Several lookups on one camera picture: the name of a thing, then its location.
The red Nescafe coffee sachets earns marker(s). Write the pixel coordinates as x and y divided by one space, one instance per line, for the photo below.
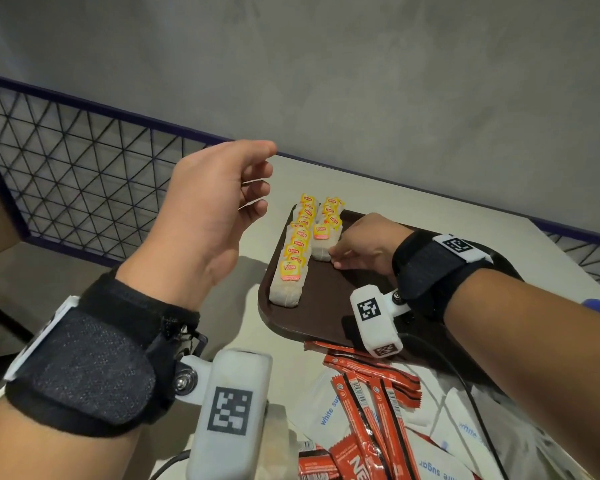
375 409

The person's right forearm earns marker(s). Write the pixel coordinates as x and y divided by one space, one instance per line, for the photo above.
540 359

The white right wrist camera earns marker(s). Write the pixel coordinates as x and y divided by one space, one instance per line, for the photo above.
377 319

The brown plastic tray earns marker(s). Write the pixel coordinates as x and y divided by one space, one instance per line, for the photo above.
325 304

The row of tea bags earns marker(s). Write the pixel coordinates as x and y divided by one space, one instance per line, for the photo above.
287 289

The black right wrist band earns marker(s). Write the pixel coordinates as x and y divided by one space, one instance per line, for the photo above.
440 269

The person's left hand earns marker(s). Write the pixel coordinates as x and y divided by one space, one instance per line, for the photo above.
205 219

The person's right hand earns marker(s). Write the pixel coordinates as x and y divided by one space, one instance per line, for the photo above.
370 244

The pile of tea bags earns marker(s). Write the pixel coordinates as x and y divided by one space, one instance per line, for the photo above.
280 444

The black left wrist band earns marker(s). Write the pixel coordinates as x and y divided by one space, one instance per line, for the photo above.
95 364

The white sugar sachets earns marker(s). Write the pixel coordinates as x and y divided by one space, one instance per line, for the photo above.
325 409

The black wrist band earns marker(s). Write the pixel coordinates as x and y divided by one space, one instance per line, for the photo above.
440 269
95 364

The white box with marker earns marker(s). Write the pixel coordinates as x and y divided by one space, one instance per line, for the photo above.
230 419

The person's left forearm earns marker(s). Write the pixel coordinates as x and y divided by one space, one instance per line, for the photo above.
45 454

